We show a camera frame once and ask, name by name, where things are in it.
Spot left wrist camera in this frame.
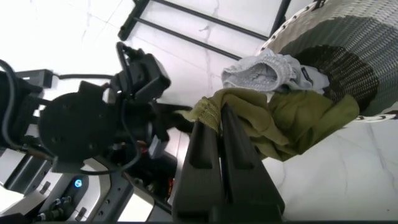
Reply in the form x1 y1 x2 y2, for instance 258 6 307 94
108 41 172 105

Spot white laundry basket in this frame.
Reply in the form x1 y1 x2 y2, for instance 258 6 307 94
256 0 398 123

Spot green printed T-shirt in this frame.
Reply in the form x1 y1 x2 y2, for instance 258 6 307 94
174 88 361 162

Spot pale grey shorts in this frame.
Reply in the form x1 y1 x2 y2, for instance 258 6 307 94
221 48 330 96

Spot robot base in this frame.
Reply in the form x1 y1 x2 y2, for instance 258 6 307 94
0 149 175 222

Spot black clothes rack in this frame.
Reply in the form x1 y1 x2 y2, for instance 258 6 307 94
117 0 292 62

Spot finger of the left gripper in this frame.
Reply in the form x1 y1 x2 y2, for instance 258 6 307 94
167 113 195 134
157 103 193 114

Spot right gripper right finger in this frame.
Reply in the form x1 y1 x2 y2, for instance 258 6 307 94
220 103 285 221

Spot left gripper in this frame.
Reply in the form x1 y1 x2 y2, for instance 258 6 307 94
37 80 172 164

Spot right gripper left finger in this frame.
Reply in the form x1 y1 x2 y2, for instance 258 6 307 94
172 119 227 221

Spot black cable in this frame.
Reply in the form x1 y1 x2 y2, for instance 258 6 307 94
0 41 142 175

